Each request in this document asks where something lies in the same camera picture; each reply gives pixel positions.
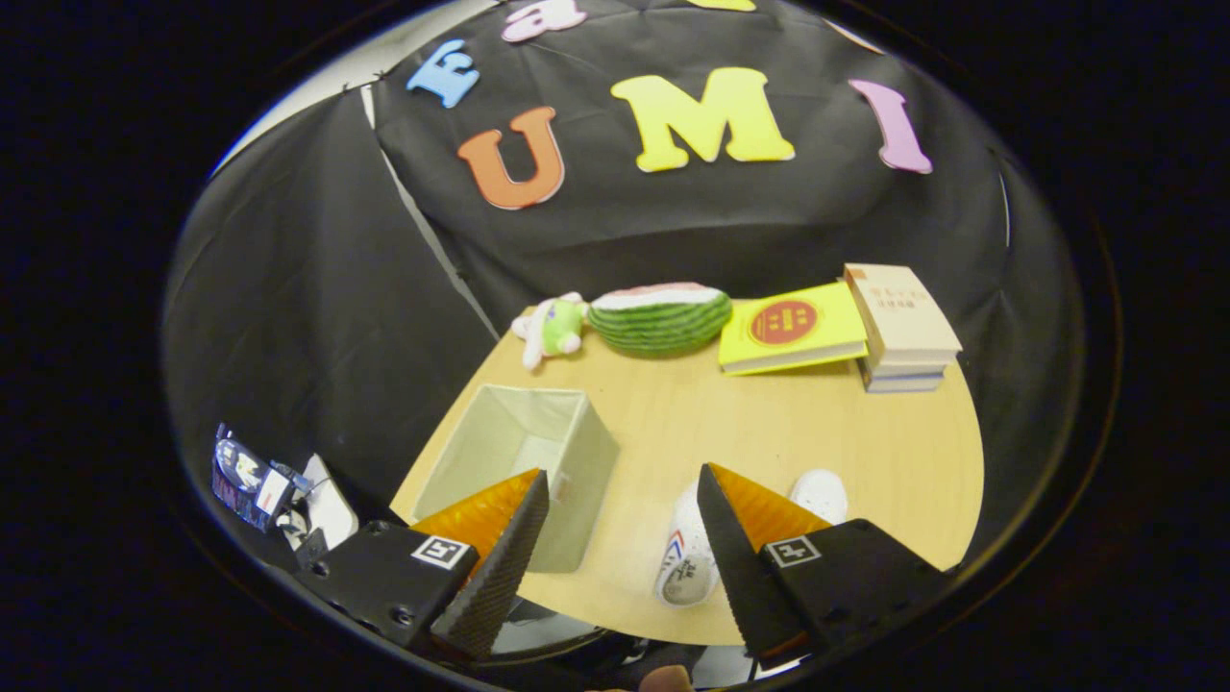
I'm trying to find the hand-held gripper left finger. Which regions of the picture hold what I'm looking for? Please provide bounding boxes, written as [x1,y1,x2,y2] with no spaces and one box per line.
[296,468,551,664]

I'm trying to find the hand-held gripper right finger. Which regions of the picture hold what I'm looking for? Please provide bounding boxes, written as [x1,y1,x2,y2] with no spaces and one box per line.
[697,463,954,671]

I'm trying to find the white shoe red blue stripes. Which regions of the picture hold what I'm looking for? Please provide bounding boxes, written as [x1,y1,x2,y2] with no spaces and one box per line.
[788,468,850,526]
[655,481,724,609]

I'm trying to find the beige fabric storage box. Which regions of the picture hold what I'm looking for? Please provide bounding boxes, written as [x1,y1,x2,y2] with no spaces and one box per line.
[411,384,622,576]

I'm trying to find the yellow book red circle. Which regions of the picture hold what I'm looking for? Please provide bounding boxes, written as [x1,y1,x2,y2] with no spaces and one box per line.
[718,281,872,378]

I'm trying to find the watermelon slice plush toy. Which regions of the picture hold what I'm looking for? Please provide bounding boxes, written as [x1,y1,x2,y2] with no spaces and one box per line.
[587,282,734,359]

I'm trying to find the pink green plush toy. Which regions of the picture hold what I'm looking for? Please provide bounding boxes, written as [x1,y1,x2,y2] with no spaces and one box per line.
[511,291,590,373]

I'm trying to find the thin pale book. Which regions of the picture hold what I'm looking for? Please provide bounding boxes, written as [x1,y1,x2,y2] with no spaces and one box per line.
[862,359,952,380]

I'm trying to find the blue printed packet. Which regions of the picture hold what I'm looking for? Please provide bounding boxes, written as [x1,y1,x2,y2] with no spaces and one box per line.
[210,424,295,533]

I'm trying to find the thick beige book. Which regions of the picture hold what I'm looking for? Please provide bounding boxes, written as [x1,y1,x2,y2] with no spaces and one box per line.
[843,262,965,368]

